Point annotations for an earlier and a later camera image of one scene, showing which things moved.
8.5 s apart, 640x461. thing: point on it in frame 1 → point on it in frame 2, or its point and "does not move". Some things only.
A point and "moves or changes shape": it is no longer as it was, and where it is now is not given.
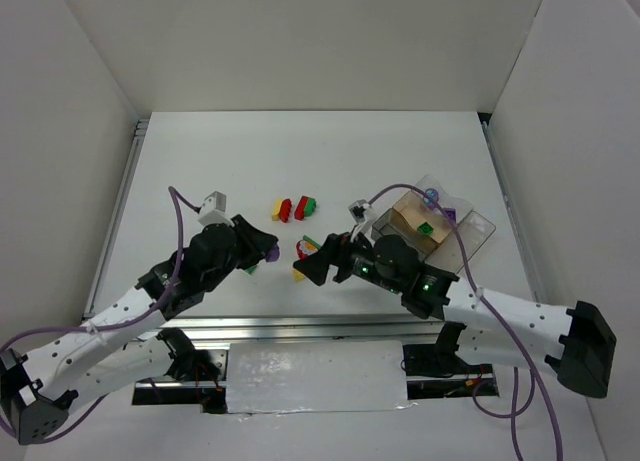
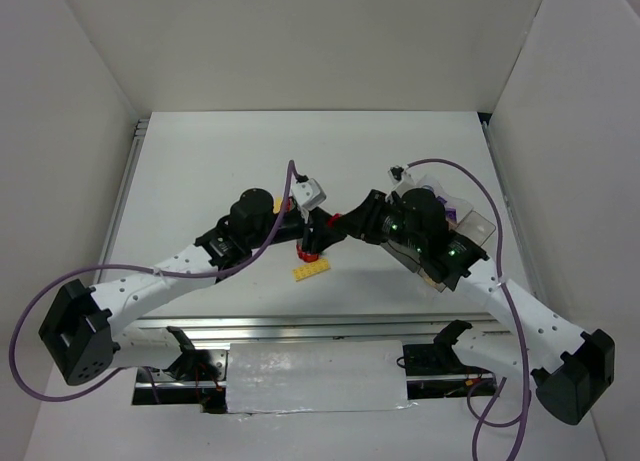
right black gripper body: [338, 257] → [373, 217]
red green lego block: [305, 207] moves or changes shape
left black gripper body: [245, 238] → [310, 230]
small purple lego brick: [450, 212] does not move
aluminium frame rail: [304, 329] does not move
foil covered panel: [270, 378] does not move
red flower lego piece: [305, 249] does not move
